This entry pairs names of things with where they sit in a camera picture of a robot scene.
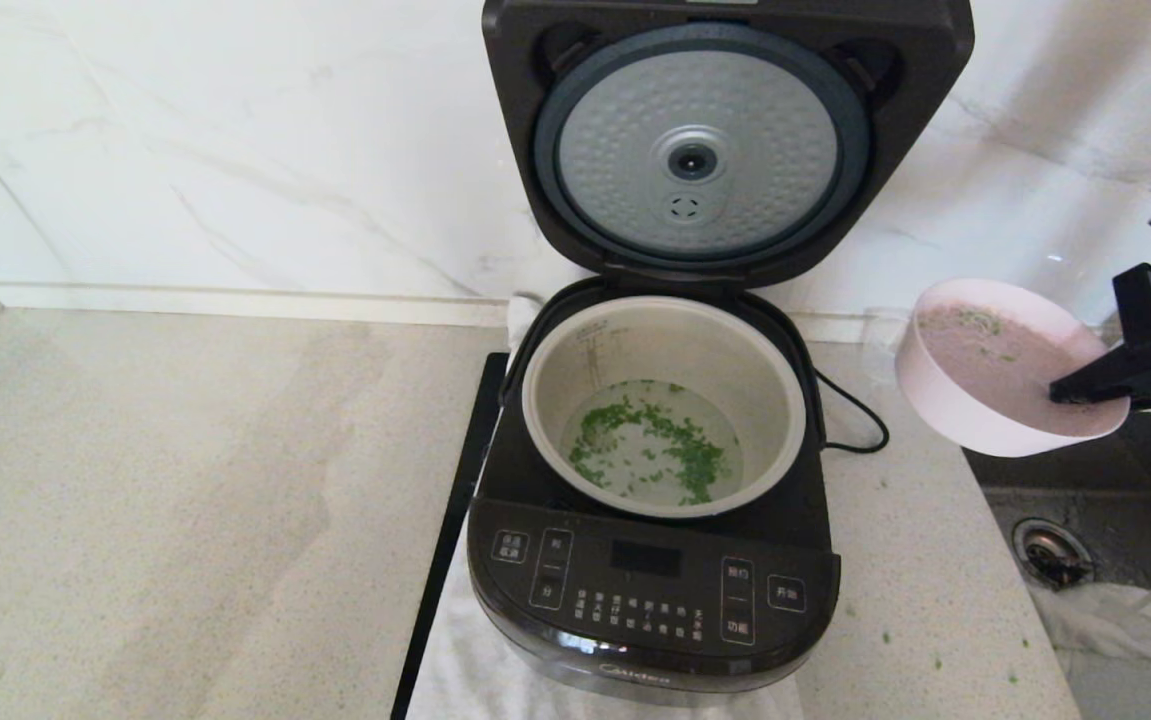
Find metal sink drain strainer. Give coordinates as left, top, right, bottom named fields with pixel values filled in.
left=1013, top=517, right=1098, bottom=591

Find white cloth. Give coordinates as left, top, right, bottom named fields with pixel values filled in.
left=405, top=295, right=806, bottom=720

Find black power cord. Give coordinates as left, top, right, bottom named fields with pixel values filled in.
left=815, top=370, right=888, bottom=453

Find black rice cooker lid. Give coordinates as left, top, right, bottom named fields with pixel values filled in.
left=482, top=0, right=976, bottom=291

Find black rice cooker base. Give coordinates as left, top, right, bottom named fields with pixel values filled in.
left=467, top=278, right=843, bottom=706

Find white rag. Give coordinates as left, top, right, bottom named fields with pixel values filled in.
left=1030, top=580, right=1151, bottom=720

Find pink bowl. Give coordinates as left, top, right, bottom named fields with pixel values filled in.
left=895, top=278, right=1131, bottom=458

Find chopped green vegetables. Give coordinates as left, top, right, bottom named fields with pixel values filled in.
left=567, top=383, right=741, bottom=506

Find black flat strip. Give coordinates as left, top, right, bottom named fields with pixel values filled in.
left=390, top=352, right=511, bottom=720

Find stainless steel sink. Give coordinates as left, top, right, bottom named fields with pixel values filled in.
left=960, top=410, right=1151, bottom=720

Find grey inner pot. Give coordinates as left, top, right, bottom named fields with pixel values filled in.
left=520, top=295, right=808, bottom=519

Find clear measuring cup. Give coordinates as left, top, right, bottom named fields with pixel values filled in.
left=860, top=308, right=914, bottom=386

